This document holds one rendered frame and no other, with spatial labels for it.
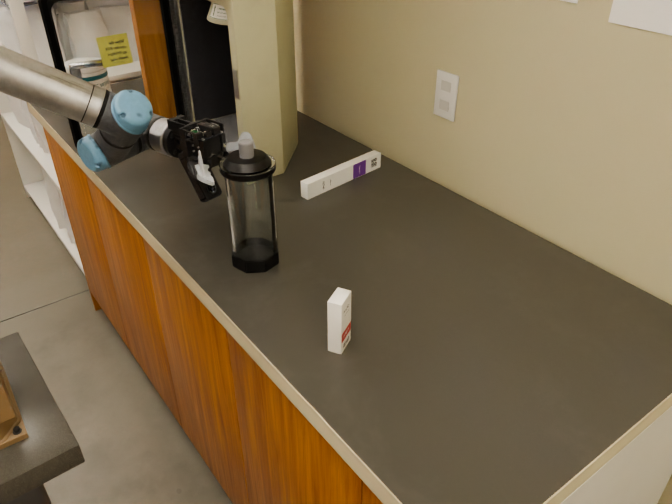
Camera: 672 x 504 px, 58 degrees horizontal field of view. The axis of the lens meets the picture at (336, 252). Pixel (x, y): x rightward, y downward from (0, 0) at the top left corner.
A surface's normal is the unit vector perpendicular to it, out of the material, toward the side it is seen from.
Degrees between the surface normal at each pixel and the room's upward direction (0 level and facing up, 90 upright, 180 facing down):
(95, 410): 0
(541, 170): 90
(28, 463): 0
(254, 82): 90
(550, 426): 0
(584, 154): 90
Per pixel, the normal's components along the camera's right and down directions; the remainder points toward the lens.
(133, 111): 0.56, -0.28
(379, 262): 0.00, -0.83
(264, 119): 0.60, 0.44
